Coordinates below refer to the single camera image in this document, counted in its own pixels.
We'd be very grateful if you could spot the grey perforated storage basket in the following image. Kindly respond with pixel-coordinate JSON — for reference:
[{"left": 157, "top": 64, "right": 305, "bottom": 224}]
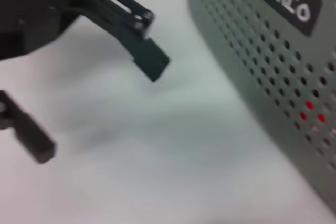
[{"left": 187, "top": 0, "right": 336, "bottom": 210}]

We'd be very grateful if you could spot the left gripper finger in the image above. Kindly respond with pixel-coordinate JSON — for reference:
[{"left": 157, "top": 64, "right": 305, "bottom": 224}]
[
  {"left": 67, "top": 0, "right": 171, "bottom": 83},
  {"left": 0, "top": 89, "right": 57, "bottom": 165}
]

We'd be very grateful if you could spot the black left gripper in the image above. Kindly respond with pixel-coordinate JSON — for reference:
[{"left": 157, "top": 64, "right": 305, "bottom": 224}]
[{"left": 0, "top": 0, "right": 92, "bottom": 62}]

